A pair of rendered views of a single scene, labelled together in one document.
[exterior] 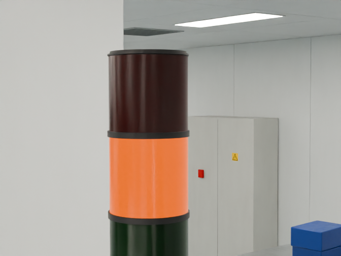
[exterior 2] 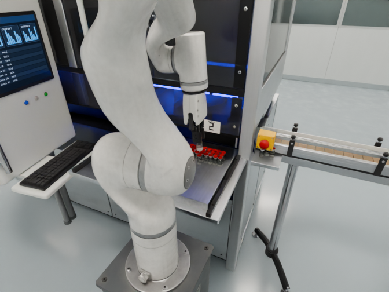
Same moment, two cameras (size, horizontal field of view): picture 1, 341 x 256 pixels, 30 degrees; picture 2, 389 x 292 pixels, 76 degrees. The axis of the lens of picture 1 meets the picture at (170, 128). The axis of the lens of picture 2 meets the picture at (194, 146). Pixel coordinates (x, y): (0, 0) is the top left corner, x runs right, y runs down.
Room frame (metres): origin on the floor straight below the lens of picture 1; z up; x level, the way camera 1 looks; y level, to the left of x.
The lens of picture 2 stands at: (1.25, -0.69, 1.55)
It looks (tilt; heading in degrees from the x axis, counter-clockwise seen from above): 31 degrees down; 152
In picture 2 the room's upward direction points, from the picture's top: straight up
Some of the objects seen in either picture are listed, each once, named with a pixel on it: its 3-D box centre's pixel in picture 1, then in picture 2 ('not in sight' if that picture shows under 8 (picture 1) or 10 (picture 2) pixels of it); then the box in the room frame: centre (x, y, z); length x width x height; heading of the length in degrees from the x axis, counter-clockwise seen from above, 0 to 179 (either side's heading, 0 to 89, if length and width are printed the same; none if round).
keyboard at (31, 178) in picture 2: not in sight; (62, 161); (0.01, -0.78, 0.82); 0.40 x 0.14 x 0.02; 135
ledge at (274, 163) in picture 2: not in sight; (267, 158); (0.54, 0.09, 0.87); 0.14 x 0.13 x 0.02; 128
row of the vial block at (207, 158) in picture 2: not in sight; (204, 157); (0.43, -0.20, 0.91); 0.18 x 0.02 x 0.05; 38
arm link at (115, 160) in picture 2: not in sight; (136, 181); (0.77, -0.59, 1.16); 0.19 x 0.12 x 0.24; 43
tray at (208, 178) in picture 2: not in sight; (194, 171); (0.50, -0.29, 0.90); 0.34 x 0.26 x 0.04; 128
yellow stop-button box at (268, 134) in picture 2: not in sight; (266, 139); (0.55, 0.05, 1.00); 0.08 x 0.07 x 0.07; 128
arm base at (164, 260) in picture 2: not in sight; (156, 243); (0.80, -0.57, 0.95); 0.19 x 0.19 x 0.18
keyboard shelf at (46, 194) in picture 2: not in sight; (57, 164); (-0.01, -0.81, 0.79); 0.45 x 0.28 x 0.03; 135
